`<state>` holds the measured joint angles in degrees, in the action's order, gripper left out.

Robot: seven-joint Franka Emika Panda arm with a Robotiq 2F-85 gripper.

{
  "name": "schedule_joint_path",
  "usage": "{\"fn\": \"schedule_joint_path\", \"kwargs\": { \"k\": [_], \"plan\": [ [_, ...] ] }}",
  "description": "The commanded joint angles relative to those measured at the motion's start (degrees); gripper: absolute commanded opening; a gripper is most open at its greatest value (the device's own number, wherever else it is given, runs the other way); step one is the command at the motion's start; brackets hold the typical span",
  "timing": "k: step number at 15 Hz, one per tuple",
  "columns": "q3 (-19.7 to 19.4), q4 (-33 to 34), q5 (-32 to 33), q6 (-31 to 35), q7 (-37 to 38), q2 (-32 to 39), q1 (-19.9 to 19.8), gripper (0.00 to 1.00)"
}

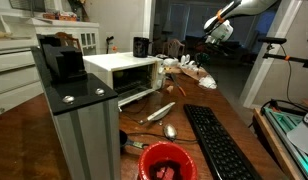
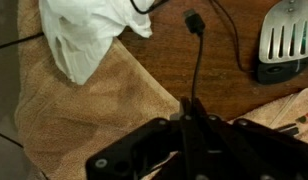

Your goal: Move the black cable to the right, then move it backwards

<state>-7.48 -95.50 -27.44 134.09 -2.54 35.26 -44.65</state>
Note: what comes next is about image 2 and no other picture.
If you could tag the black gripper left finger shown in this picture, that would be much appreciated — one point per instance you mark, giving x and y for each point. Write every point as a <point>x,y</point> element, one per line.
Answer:
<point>144,150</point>

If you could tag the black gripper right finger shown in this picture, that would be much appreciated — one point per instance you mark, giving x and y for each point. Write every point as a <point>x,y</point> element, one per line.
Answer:
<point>247,153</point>

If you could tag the crumpled white tissue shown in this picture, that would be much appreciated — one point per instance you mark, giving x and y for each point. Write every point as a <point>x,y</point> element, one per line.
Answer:
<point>80,30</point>

